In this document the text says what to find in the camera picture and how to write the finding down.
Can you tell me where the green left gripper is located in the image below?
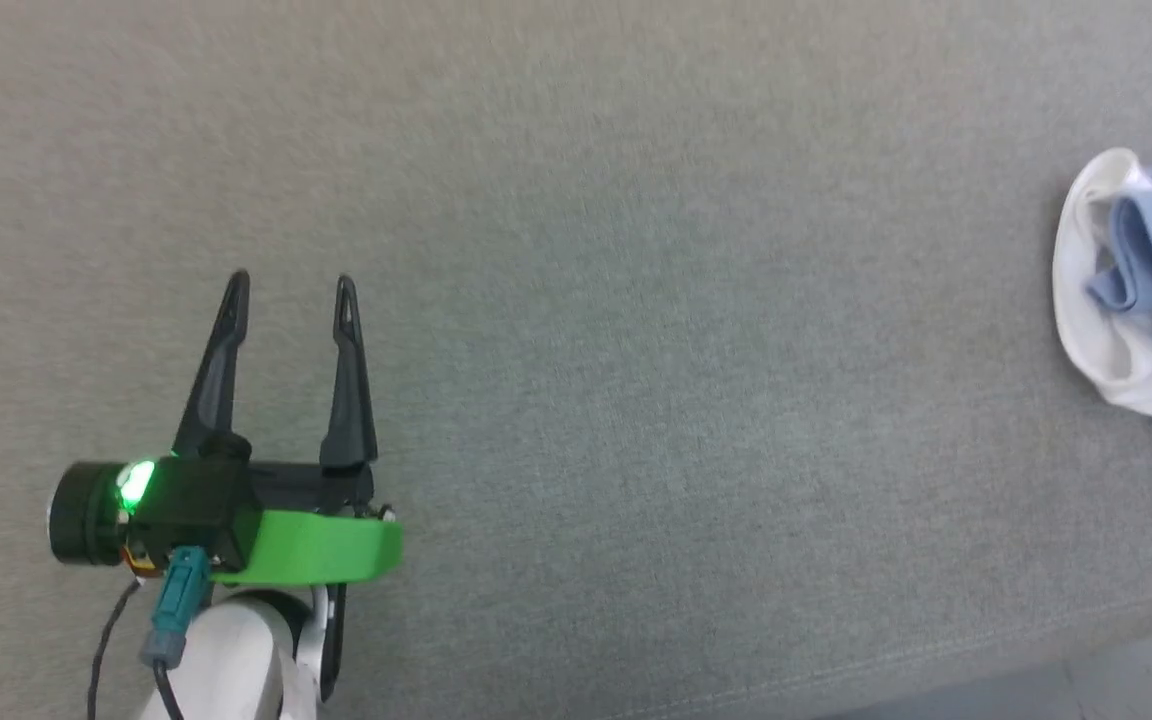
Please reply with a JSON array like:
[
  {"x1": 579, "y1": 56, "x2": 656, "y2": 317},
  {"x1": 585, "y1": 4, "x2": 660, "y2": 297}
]
[{"x1": 47, "y1": 269, "x2": 405, "y2": 588}]

